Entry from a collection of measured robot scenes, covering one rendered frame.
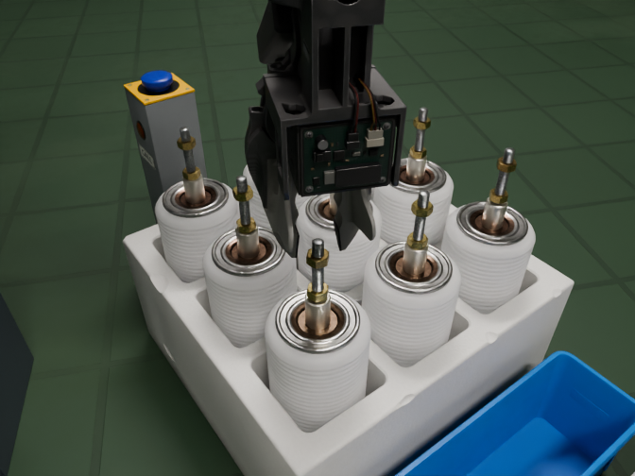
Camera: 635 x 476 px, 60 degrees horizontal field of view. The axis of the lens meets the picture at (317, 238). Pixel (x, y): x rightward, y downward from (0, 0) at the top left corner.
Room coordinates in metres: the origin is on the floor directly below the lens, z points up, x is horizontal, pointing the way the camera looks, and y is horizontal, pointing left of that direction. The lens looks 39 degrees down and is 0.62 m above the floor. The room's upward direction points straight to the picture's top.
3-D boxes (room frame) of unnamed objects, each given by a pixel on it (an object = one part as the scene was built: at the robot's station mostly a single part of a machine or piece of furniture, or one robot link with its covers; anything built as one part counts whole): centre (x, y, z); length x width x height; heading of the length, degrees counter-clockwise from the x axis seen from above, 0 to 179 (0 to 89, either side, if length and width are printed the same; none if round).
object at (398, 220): (0.57, -0.12, 0.16); 0.10 x 0.10 x 0.18
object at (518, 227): (0.47, -0.19, 0.25); 0.08 x 0.08 x 0.01
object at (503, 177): (0.47, -0.19, 0.31); 0.01 x 0.01 x 0.08
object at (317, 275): (0.33, 0.00, 0.30); 0.01 x 0.01 x 0.08
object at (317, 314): (0.33, 0.00, 0.26); 0.02 x 0.02 x 0.03
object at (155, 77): (0.69, 0.21, 0.32); 0.04 x 0.04 x 0.02
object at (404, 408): (0.50, -0.02, 0.09); 0.39 x 0.39 x 0.18; 37
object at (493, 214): (0.47, -0.19, 0.26); 0.02 x 0.02 x 0.03
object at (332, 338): (0.33, 0.00, 0.25); 0.08 x 0.08 x 0.01
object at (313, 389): (0.33, 0.00, 0.16); 0.10 x 0.10 x 0.18
